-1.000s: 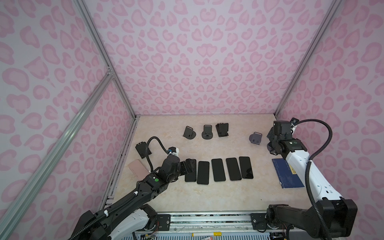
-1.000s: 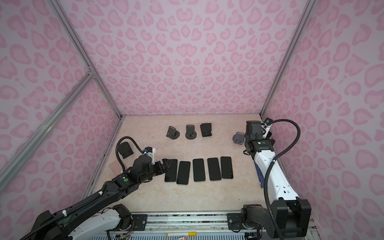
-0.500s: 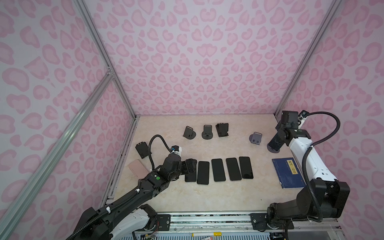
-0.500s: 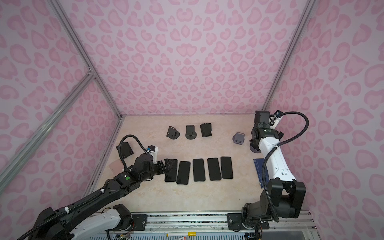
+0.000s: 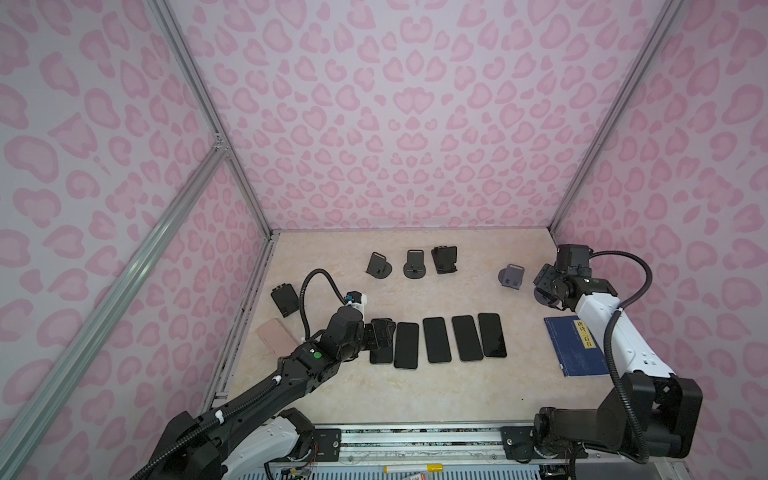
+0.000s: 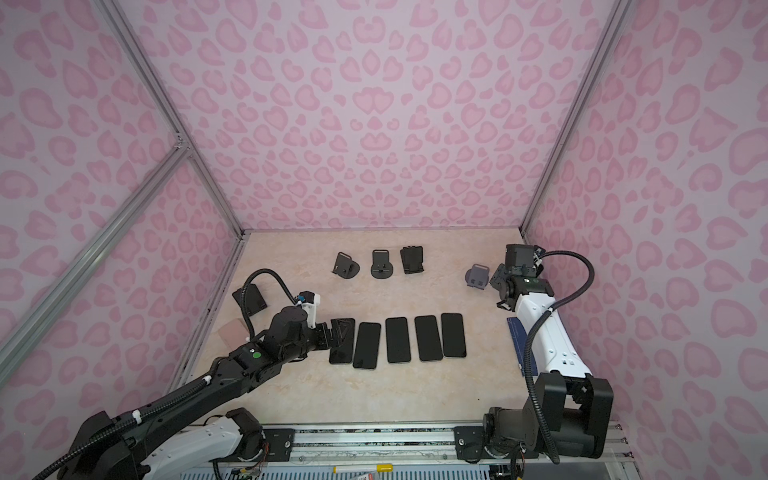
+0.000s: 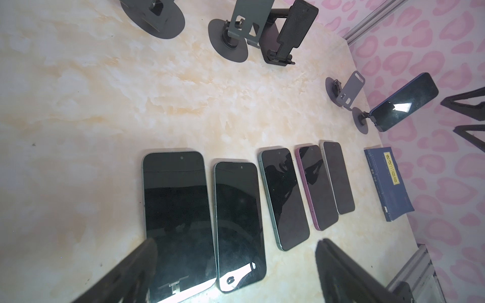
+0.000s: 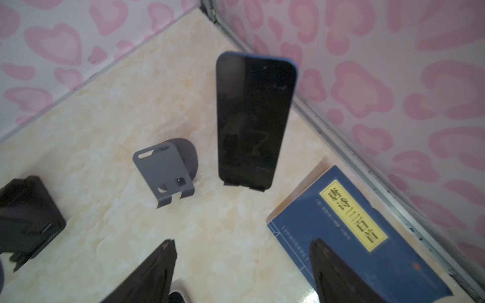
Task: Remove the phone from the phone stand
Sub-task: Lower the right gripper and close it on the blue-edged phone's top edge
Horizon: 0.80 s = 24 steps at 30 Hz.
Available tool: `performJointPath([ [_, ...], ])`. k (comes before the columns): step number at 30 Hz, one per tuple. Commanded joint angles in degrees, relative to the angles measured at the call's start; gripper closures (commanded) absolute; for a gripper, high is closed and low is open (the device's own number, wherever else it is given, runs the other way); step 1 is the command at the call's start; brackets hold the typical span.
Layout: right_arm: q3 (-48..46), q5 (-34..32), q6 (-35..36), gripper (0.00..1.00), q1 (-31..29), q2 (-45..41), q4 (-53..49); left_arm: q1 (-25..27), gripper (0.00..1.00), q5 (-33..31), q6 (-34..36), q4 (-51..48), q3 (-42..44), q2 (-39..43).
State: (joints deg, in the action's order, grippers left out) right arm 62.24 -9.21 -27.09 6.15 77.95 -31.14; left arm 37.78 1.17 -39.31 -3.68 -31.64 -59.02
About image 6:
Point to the black stand left side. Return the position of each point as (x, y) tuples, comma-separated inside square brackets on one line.
[(251, 298)]

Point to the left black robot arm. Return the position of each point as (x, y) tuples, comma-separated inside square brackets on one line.
[(116, 447)]

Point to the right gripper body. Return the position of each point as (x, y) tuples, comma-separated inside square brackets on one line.
[(502, 275)]

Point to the blue book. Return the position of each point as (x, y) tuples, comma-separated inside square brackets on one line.
[(519, 336)]

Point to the round stand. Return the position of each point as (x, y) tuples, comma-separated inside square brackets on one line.
[(478, 276), (381, 267), (345, 267)]

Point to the black folding phone stand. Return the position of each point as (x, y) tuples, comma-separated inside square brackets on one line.
[(412, 258)]

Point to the black phone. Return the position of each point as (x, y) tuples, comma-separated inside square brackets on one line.
[(397, 340), (428, 338), (367, 346), (453, 335), (340, 357)]

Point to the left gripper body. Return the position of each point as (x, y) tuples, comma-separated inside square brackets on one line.
[(318, 338)]

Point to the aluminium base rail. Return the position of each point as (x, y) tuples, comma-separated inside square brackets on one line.
[(421, 450)]

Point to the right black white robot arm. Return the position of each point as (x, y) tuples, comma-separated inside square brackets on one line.
[(568, 409)]

